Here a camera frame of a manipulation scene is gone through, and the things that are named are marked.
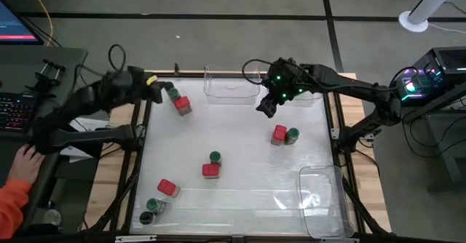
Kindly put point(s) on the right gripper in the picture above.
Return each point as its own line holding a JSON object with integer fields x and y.
{"x": 287, "y": 83}

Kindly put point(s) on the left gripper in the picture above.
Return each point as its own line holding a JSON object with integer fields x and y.
{"x": 138, "y": 83}

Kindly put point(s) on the green lid spice jar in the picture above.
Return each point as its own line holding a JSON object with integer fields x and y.
{"x": 215, "y": 156}
{"x": 293, "y": 132}
{"x": 153, "y": 204}
{"x": 173, "y": 92}

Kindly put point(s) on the red lid paprika tin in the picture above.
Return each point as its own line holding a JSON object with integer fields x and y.
{"x": 166, "y": 187}
{"x": 182, "y": 102}
{"x": 210, "y": 170}
{"x": 279, "y": 132}

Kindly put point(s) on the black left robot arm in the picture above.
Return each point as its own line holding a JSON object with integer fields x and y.
{"x": 87, "y": 101}

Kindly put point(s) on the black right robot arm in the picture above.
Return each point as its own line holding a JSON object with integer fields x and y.
{"x": 356, "y": 86}

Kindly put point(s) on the yellow tape tag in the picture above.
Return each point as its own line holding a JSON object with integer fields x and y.
{"x": 151, "y": 80}

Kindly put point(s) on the clear plastic bin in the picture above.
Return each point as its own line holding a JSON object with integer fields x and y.
{"x": 233, "y": 94}
{"x": 324, "y": 206}

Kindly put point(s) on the white paper sheet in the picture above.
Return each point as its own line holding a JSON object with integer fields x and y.
{"x": 83, "y": 124}

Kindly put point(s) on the black clamp stand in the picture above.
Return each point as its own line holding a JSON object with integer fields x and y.
{"x": 43, "y": 81}

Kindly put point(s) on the dark lid glass jar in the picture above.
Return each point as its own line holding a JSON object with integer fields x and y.
{"x": 146, "y": 217}

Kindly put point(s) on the dark grey desk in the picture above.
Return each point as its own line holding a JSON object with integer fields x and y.
{"x": 22, "y": 64}

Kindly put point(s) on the backlit keyboard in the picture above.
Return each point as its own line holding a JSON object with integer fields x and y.
{"x": 14, "y": 112}

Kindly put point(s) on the person's hand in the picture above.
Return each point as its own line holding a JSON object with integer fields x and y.
{"x": 25, "y": 164}

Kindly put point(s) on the lit computer monitor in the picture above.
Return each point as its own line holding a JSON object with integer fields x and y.
{"x": 14, "y": 24}

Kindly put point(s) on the computer tower with lights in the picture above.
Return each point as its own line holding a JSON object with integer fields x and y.
{"x": 437, "y": 68}

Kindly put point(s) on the grey computer stand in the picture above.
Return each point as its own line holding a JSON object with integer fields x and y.
{"x": 448, "y": 141}

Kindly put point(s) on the white pole stand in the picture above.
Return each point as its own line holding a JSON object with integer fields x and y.
{"x": 426, "y": 6}

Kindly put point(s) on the small black bracket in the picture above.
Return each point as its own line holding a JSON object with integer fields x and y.
{"x": 176, "y": 69}

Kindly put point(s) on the silver bracket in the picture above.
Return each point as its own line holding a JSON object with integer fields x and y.
{"x": 135, "y": 238}
{"x": 338, "y": 240}

